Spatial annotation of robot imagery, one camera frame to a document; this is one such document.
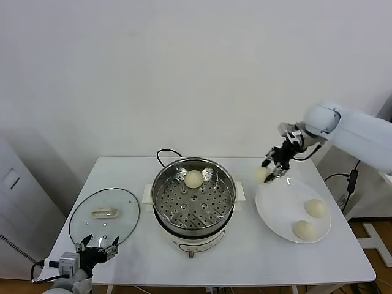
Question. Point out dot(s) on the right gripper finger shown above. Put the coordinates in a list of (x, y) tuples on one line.
[(268, 157), (278, 173)]

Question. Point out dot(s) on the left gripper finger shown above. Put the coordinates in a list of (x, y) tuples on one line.
[(111, 250), (82, 244)]

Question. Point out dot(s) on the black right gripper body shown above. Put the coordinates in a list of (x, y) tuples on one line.
[(284, 154)]

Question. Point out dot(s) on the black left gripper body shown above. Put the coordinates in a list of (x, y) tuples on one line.
[(90, 257)]

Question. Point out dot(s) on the white steamed baozi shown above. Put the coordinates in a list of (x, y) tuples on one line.
[(316, 208), (261, 175), (304, 230), (193, 179)]

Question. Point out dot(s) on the round glass lid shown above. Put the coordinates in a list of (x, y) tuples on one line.
[(122, 208)]

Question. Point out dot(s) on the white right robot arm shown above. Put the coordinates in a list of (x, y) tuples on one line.
[(361, 128)]

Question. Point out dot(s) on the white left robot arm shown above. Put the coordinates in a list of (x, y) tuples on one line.
[(78, 277)]

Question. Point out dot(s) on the stainless steel steamer pot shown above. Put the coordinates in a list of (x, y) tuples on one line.
[(165, 183)]

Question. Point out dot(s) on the white table leg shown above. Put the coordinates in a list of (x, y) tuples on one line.
[(295, 289), (110, 289)]

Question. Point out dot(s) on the white round plate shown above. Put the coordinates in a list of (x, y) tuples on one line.
[(281, 211)]

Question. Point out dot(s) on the black adapter box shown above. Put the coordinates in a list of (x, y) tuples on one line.
[(352, 181)]

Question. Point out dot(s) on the white cabinet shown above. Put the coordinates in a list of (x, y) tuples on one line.
[(18, 190)]

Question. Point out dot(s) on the cream electric cooker base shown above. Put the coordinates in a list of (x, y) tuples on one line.
[(199, 245)]

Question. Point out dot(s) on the dark monitor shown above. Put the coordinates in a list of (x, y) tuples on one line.
[(388, 105)]

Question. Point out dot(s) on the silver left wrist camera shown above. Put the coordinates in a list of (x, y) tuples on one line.
[(67, 262)]

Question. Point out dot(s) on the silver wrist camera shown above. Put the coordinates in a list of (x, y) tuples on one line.
[(289, 130), (67, 262)]

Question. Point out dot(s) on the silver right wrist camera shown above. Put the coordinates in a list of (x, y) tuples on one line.
[(289, 130)]

